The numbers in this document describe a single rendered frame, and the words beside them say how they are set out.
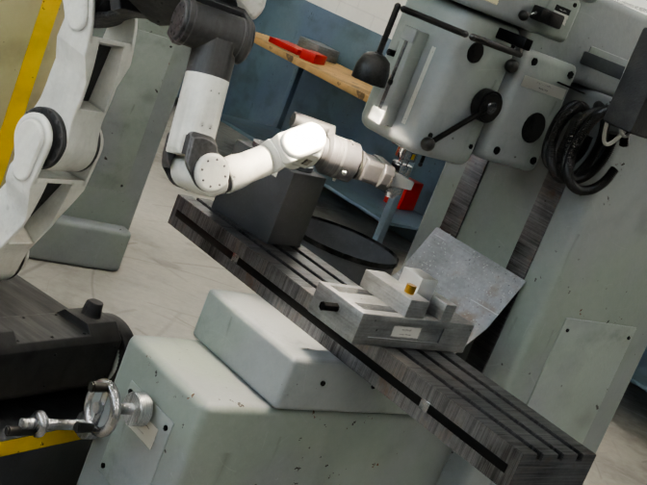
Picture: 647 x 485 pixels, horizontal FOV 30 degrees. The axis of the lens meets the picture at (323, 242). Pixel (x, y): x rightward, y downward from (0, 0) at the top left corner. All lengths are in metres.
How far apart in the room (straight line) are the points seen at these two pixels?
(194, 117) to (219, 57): 0.13
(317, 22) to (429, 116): 7.02
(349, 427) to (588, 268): 0.68
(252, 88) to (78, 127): 7.19
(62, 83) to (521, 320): 1.18
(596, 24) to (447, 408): 0.94
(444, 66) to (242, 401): 0.80
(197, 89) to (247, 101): 7.56
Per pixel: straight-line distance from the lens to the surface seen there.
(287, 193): 2.87
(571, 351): 2.98
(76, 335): 2.93
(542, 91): 2.69
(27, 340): 2.81
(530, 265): 2.85
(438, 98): 2.51
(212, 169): 2.38
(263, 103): 9.79
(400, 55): 2.53
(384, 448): 2.79
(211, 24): 2.40
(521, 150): 2.71
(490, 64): 2.58
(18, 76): 4.06
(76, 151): 2.80
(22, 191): 2.81
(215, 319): 2.66
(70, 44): 2.75
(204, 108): 2.39
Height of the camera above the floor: 1.64
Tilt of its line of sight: 13 degrees down
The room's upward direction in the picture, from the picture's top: 22 degrees clockwise
